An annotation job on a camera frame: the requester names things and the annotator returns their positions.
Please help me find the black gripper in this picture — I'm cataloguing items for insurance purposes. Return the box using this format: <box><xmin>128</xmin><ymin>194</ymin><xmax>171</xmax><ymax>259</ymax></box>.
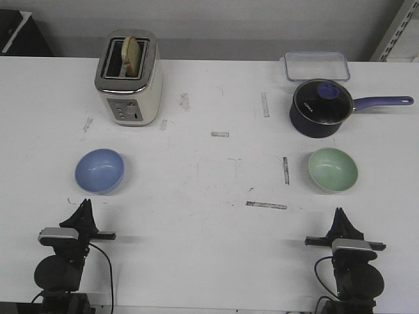
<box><xmin>54</xmin><ymin>199</ymin><xmax>116</xmax><ymax>258</ymax></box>
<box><xmin>304</xmin><ymin>207</ymin><xmax>386</xmax><ymax>253</ymax></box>

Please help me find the blue bowl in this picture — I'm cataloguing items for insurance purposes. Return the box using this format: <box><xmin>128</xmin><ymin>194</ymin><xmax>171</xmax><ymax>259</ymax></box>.
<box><xmin>75</xmin><ymin>148</ymin><xmax>125</xmax><ymax>194</ymax></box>

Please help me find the green bowl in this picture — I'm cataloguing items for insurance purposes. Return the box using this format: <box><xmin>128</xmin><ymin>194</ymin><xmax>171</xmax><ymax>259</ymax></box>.
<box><xmin>308</xmin><ymin>147</ymin><xmax>358</xmax><ymax>194</ymax></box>

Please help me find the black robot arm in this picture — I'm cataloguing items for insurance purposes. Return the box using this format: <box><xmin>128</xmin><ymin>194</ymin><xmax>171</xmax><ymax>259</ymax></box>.
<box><xmin>34</xmin><ymin>199</ymin><xmax>116</xmax><ymax>313</ymax></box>
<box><xmin>304</xmin><ymin>207</ymin><xmax>386</xmax><ymax>313</ymax></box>

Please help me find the dark blue saucepan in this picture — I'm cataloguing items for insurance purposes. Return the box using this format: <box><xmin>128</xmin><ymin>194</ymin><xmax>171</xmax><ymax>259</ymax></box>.
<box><xmin>289</xmin><ymin>93</ymin><xmax>414</xmax><ymax>138</ymax></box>

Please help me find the cream and chrome toaster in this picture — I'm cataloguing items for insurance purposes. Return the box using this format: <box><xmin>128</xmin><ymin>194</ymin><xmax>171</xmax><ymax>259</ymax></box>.
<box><xmin>94</xmin><ymin>29</ymin><xmax>163</xmax><ymax>126</ymax></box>

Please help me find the glass pot lid blue knob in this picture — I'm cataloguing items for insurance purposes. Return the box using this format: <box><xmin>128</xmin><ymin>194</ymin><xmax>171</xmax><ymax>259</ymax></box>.
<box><xmin>293</xmin><ymin>79</ymin><xmax>353</xmax><ymax>125</ymax></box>

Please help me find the clear plastic food container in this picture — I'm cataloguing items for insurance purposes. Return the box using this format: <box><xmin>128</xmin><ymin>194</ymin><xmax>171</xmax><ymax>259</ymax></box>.
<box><xmin>283</xmin><ymin>51</ymin><xmax>350</xmax><ymax>82</ymax></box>

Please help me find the toast slice in toaster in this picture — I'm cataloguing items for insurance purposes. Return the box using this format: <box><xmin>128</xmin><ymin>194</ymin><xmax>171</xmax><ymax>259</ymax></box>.
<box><xmin>121</xmin><ymin>36</ymin><xmax>140</xmax><ymax>77</ymax></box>

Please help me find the white slotted shelf upright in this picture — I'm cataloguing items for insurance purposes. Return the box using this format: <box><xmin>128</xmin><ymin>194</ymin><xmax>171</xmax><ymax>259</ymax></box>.
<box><xmin>370</xmin><ymin>1</ymin><xmax>418</xmax><ymax>63</ymax></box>

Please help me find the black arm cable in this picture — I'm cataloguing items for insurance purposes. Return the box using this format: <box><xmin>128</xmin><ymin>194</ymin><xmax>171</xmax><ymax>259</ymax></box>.
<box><xmin>314</xmin><ymin>256</ymin><xmax>340</xmax><ymax>300</ymax></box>
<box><xmin>88</xmin><ymin>242</ymin><xmax>115</xmax><ymax>314</ymax></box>

